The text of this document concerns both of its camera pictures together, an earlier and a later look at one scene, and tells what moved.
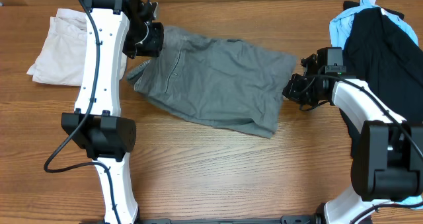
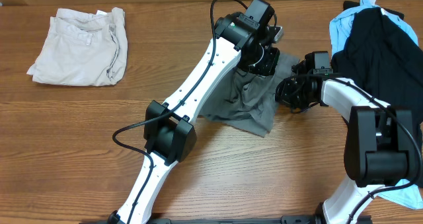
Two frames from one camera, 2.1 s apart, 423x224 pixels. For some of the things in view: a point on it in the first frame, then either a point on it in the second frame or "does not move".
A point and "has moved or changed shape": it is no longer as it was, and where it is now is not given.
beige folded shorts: (62, 61) does not move
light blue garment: (338, 28) does not move
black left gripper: (154, 44) -> (268, 65)
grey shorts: (225, 82) has moved or changed shape
